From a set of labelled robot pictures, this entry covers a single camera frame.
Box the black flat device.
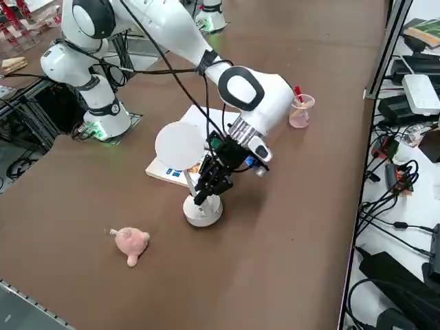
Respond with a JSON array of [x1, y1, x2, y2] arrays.
[[390, 54, 440, 87]]

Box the white router box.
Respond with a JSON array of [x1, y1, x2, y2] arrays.
[[401, 74, 440, 116]]

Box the black and red plug bundle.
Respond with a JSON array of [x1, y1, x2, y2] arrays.
[[384, 160, 421, 197]]

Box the black flat box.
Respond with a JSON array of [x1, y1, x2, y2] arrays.
[[377, 95, 419, 125]]

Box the black cable with inline box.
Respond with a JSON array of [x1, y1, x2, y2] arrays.
[[360, 206, 440, 238]]

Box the white and blue book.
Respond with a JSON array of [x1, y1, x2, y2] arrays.
[[144, 156, 207, 189]]

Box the white clipboard with paper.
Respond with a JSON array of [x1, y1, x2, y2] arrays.
[[170, 104, 241, 152]]

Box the large black power adapter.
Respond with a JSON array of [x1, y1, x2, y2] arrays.
[[357, 250, 440, 310]]

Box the green and yellow book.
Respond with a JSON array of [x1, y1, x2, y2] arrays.
[[402, 17, 440, 50]]

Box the brown cardboard box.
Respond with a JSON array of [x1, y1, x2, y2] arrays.
[[418, 127, 440, 163]]

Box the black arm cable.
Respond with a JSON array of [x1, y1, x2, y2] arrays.
[[61, 0, 238, 155]]

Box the clear pink pen cup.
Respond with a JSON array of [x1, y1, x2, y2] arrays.
[[289, 94, 316, 129]]

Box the black metal frame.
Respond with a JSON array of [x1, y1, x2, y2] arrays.
[[0, 77, 87, 152]]

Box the aluminium frame post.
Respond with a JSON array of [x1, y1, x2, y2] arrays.
[[364, 0, 413, 100]]

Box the grey metal table rail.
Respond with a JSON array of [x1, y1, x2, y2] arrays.
[[0, 278, 76, 330]]

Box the stacked wooden blocks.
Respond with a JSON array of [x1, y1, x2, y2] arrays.
[[1, 56, 28, 74]]

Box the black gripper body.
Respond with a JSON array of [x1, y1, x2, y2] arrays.
[[212, 136, 250, 173]]

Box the pink plush toy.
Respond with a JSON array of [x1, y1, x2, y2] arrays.
[[109, 226, 151, 267]]

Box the white foldable desk lamp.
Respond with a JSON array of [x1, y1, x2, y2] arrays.
[[154, 122, 224, 228]]

